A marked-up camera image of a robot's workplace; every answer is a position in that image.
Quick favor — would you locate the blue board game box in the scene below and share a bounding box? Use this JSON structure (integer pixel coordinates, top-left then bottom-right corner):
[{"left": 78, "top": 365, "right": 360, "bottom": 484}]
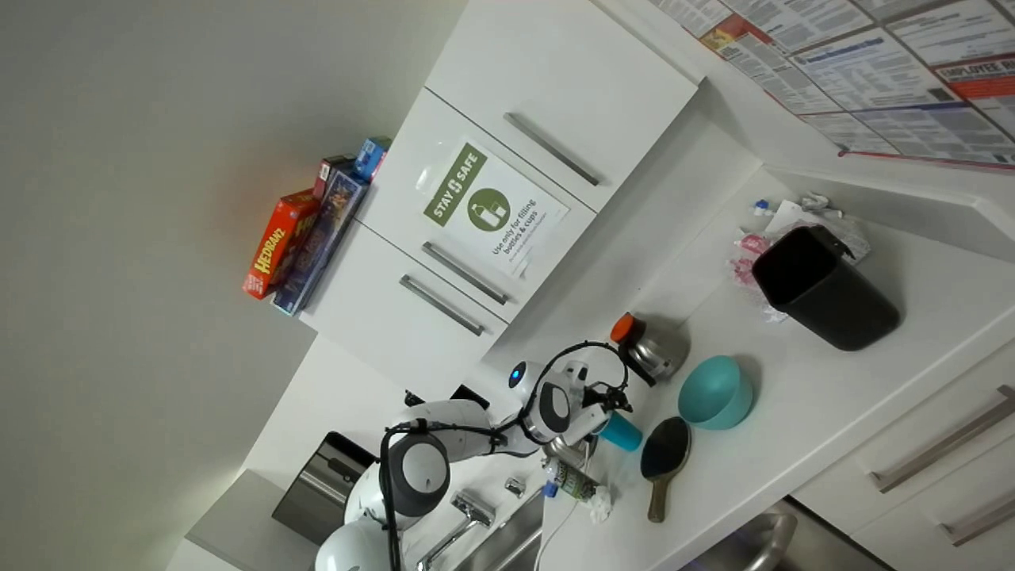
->
[{"left": 271, "top": 170, "right": 370, "bottom": 317}]

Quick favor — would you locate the teal bowl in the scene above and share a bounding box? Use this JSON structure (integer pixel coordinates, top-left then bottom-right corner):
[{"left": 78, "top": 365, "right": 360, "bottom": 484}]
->
[{"left": 678, "top": 355, "right": 755, "bottom": 431}]

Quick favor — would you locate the row of wall posters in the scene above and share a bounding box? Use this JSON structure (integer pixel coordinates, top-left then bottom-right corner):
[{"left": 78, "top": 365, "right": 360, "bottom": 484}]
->
[{"left": 650, "top": 0, "right": 1015, "bottom": 171}]

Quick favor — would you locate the orange board game box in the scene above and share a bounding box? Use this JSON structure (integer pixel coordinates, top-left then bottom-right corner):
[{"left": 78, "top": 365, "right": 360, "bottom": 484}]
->
[{"left": 242, "top": 190, "right": 322, "bottom": 301}]

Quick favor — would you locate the small blue game box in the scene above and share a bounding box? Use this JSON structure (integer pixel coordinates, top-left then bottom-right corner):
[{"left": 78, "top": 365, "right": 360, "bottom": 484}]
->
[{"left": 354, "top": 136, "right": 393, "bottom": 182}]

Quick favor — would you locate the small red game box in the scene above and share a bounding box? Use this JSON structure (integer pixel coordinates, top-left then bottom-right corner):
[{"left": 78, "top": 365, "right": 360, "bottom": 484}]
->
[{"left": 312, "top": 155, "right": 356, "bottom": 200}]

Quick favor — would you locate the silver cabinet door handle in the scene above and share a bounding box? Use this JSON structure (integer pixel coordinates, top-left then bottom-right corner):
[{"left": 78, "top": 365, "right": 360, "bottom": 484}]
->
[
  {"left": 421, "top": 241, "right": 509, "bottom": 306},
  {"left": 504, "top": 112, "right": 601, "bottom": 187},
  {"left": 399, "top": 274, "right": 485, "bottom": 337}
]

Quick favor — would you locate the white wall cabinet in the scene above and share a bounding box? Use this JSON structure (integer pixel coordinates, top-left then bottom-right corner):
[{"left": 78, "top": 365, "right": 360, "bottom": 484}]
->
[{"left": 300, "top": 0, "right": 707, "bottom": 400}]

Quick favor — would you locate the blue plastic cup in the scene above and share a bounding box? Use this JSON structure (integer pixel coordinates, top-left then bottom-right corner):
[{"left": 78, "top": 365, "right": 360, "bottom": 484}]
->
[{"left": 599, "top": 412, "right": 643, "bottom": 453}]

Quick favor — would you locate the silver drawer handle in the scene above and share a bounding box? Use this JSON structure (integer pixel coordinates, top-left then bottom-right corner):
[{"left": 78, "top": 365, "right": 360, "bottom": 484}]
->
[
  {"left": 868, "top": 385, "right": 1015, "bottom": 494},
  {"left": 937, "top": 495, "right": 1015, "bottom": 547}
]

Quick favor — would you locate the heap of pink packets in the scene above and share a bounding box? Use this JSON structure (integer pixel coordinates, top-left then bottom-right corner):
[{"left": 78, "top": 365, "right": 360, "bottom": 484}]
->
[{"left": 730, "top": 230, "right": 787, "bottom": 323}]

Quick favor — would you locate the green and white paper sign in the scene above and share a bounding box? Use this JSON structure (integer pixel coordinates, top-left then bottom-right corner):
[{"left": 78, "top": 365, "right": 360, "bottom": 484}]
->
[{"left": 423, "top": 141, "right": 570, "bottom": 279}]

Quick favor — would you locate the heap of white papers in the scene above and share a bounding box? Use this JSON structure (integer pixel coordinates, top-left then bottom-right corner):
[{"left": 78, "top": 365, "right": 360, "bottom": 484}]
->
[{"left": 765, "top": 193, "right": 871, "bottom": 264}]

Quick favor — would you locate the white drawer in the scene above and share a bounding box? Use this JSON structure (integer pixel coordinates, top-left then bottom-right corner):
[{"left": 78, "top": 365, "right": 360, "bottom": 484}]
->
[
  {"left": 850, "top": 458, "right": 1015, "bottom": 571},
  {"left": 791, "top": 339, "right": 1015, "bottom": 534}
]

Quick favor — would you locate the chrome tap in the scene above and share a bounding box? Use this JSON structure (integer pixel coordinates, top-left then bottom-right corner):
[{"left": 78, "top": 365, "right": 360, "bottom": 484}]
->
[{"left": 416, "top": 490, "right": 497, "bottom": 571}]

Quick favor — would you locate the white cabinet door with sign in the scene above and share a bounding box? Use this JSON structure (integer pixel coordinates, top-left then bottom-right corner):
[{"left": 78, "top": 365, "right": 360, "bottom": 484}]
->
[{"left": 355, "top": 87, "right": 598, "bottom": 324}]

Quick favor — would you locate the labelled bottle with blue cap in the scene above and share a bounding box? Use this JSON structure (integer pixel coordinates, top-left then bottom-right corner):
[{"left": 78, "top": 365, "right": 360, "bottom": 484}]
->
[{"left": 542, "top": 460, "right": 598, "bottom": 503}]

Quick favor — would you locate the black waste bin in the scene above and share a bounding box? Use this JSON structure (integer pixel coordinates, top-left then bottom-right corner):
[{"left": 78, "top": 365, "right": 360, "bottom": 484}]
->
[{"left": 751, "top": 225, "right": 902, "bottom": 352}]

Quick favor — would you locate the coffee pot with orange lid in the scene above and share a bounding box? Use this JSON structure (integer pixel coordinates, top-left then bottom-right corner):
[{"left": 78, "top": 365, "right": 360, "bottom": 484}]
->
[{"left": 609, "top": 312, "right": 691, "bottom": 388}]

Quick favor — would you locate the steel paper towel dispenser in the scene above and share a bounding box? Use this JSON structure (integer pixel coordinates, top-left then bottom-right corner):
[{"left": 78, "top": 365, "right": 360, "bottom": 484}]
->
[{"left": 271, "top": 431, "right": 378, "bottom": 546}]

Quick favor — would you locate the black table tennis paddle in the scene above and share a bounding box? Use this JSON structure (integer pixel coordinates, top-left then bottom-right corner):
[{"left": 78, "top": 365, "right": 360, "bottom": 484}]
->
[{"left": 640, "top": 416, "right": 692, "bottom": 523}]

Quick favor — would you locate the steel sink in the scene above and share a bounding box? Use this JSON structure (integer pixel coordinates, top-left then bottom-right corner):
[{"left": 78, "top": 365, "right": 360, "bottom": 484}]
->
[{"left": 448, "top": 488, "right": 556, "bottom": 571}]

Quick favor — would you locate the white cable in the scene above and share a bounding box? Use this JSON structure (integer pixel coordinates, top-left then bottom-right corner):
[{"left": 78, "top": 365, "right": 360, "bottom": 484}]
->
[{"left": 534, "top": 496, "right": 584, "bottom": 571}]

